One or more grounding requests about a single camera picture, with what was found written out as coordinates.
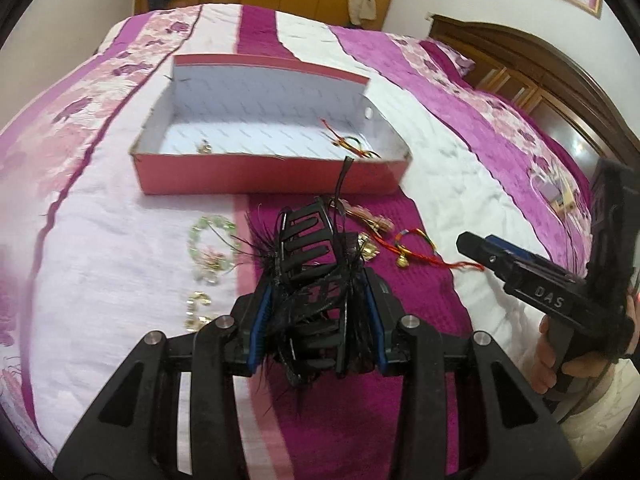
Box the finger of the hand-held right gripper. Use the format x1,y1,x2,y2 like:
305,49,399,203
456,231,512,281
486,235,577,282

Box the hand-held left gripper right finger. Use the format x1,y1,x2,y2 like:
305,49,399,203
362,267,583,480

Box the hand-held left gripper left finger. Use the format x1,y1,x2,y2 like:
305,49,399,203
52,280,281,480

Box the black feather hair claw clip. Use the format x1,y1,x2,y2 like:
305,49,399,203
232,157,381,416

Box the pink cardboard box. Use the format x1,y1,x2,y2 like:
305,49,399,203
129,54,414,196

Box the person's right hand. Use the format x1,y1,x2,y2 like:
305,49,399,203
531,294,640,393

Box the small white box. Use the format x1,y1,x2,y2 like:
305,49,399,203
537,170,577,217

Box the gold bell charm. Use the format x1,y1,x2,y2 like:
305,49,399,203
357,232,381,261

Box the pink flower hair ornament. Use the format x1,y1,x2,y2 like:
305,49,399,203
345,205,396,235

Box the dark wooden headboard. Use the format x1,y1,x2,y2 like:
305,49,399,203
427,14,640,173

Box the purple floral pillow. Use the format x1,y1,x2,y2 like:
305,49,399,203
420,37,476,78

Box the purple floral bedspread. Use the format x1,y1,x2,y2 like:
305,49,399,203
0,2,596,480

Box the beige hanging cloth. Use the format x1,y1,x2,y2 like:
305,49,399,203
347,0,377,26

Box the red string bracelet with bells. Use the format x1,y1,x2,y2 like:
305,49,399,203
392,227,486,272

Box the green bead bracelet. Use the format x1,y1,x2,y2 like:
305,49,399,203
187,214,238,286

